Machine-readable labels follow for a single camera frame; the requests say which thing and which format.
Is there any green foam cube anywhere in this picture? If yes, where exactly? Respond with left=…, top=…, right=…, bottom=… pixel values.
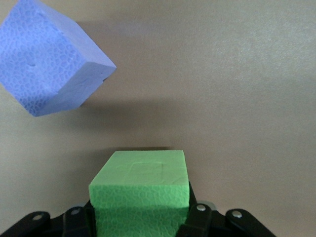
left=88, top=150, right=191, bottom=237

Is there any purple foam cube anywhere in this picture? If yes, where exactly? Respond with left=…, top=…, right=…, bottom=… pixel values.
left=0, top=0, right=117, bottom=117

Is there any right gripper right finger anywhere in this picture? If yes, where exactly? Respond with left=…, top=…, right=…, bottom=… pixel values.
left=176, top=184, right=275, bottom=237

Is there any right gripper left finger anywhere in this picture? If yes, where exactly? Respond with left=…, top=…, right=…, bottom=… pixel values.
left=0, top=201, right=98, bottom=237

